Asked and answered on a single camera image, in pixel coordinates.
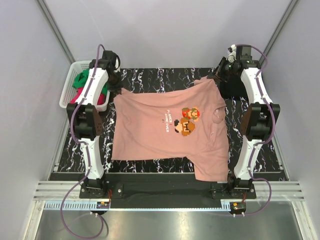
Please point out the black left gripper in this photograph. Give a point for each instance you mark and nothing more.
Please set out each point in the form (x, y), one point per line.
(116, 89)

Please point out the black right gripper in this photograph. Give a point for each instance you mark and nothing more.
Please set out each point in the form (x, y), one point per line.
(217, 73)

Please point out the pink printed t-shirt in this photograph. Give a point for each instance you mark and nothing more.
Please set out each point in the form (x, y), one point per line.
(183, 123)

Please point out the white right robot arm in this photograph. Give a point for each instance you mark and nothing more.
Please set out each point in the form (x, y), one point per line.
(259, 121)

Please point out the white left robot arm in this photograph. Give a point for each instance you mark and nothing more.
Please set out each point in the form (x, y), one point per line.
(86, 124)

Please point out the red crumpled t-shirt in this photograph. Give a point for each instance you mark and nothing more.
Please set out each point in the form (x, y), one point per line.
(101, 99)

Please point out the black folded t-shirt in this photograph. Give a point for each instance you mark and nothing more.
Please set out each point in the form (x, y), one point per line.
(233, 88)

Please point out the green crumpled t-shirt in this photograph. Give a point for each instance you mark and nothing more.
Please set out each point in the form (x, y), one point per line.
(81, 79)

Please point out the white plastic basket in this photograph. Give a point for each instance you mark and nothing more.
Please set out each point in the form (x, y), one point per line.
(67, 85)

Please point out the left small electronics module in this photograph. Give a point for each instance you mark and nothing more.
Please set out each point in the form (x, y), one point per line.
(103, 204)

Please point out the small electronics module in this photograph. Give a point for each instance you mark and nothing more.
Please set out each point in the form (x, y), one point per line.
(238, 208)
(103, 204)

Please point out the right small electronics module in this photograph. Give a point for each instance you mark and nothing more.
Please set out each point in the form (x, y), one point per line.
(238, 208)

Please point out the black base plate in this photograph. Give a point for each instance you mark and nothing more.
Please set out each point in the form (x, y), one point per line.
(167, 195)

